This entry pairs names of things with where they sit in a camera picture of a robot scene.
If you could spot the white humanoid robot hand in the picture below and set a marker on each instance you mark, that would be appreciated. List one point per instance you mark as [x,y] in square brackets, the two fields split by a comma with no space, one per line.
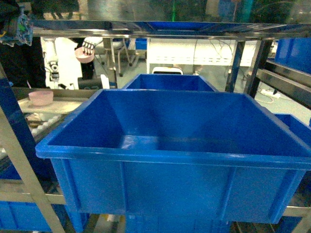
[89,44]

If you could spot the rear blue shelf container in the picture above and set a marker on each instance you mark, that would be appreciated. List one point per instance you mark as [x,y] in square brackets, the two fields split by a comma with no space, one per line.
[170,82]

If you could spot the large blue shelf container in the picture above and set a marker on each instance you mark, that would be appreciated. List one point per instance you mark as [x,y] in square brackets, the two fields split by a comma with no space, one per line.
[193,154]

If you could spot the steel shelf frame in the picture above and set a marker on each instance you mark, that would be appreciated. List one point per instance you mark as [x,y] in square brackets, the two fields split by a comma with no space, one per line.
[291,82]

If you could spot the pink plastic bowl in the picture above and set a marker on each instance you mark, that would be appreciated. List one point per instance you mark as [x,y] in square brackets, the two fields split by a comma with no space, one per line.
[41,98]

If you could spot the green mushroom push button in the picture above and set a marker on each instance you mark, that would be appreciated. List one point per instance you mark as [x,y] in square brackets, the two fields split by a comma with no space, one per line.
[17,30]

